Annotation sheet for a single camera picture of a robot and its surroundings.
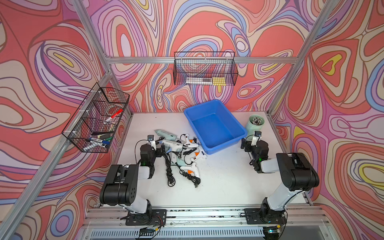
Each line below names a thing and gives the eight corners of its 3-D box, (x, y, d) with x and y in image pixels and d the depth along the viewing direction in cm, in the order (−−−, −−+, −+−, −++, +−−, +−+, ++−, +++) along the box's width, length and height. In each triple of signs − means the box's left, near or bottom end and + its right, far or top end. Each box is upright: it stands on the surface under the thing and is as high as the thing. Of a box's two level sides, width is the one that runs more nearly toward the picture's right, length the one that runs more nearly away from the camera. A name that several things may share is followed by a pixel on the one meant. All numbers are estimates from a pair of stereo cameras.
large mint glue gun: (154, 134, 107) (153, 131, 104) (158, 130, 109) (157, 127, 106) (174, 142, 102) (173, 139, 99) (177, 138, 104) (176, 135, 102)
